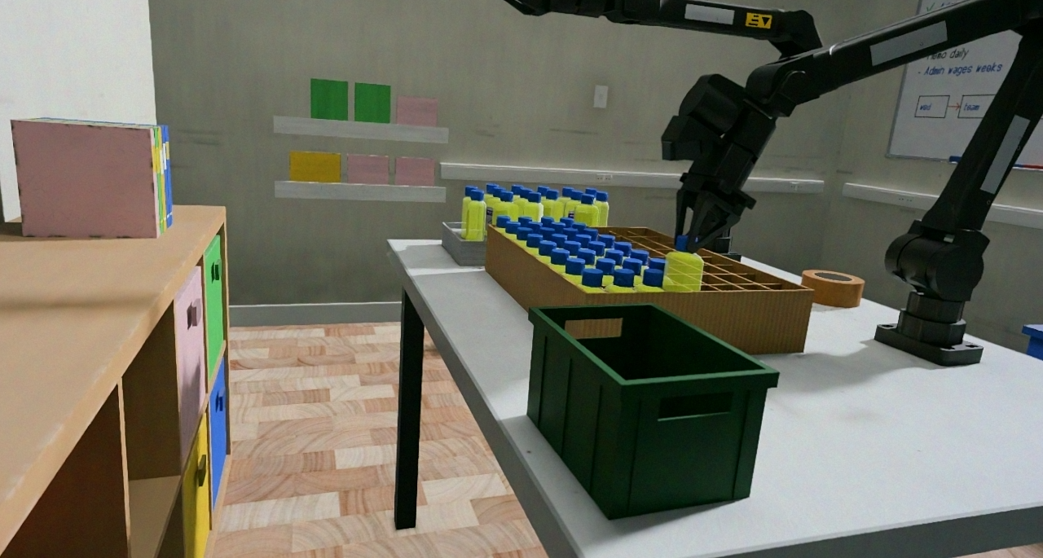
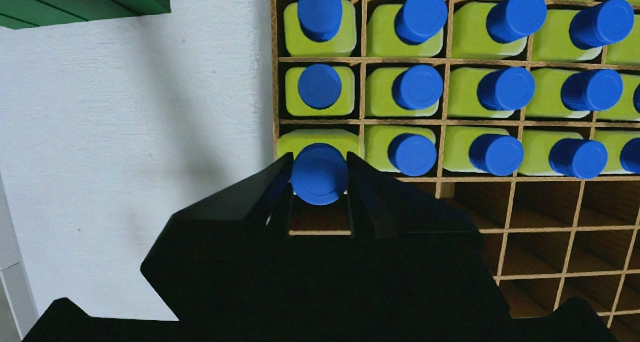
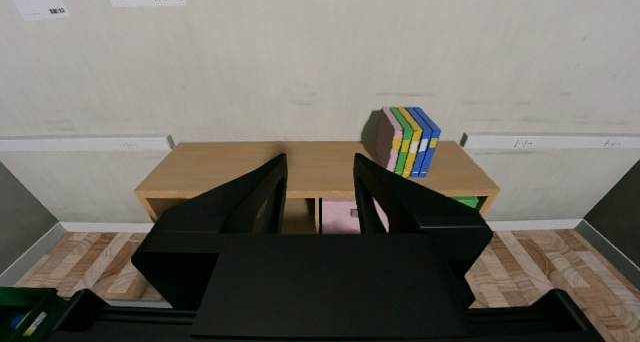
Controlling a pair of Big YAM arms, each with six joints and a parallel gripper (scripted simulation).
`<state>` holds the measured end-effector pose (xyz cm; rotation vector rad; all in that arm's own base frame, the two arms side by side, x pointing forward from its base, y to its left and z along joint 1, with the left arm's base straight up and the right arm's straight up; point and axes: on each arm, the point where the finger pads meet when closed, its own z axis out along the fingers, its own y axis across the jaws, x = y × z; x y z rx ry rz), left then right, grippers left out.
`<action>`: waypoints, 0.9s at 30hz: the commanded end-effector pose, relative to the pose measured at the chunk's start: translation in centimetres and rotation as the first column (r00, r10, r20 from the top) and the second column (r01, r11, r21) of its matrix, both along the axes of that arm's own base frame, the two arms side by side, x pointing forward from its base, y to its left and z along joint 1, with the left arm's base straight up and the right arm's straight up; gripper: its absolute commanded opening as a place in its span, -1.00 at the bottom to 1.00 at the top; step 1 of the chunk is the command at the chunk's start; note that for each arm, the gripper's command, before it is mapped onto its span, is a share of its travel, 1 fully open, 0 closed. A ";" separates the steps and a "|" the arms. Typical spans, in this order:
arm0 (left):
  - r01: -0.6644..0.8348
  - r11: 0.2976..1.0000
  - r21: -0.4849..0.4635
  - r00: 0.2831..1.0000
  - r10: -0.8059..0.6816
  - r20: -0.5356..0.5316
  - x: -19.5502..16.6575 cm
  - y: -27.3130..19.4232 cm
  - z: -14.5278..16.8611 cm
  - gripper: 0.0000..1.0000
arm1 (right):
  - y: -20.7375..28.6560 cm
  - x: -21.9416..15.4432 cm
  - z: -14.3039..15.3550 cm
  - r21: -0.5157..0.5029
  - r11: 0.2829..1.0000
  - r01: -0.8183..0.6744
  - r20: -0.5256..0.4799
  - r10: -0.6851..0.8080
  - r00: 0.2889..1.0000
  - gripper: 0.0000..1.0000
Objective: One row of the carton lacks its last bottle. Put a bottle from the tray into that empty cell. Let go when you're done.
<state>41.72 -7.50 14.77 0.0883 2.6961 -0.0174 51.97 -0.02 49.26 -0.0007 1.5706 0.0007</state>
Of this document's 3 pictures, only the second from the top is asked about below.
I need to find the brown cardboard carton with grid dividers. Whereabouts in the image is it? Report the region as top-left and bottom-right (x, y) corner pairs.
(270, 0), (640, 342)

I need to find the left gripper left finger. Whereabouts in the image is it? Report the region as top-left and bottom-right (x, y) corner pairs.
(157, 152), (294, 239)

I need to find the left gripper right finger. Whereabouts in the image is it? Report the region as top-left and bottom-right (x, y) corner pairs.
(346, 151), (484, 251)

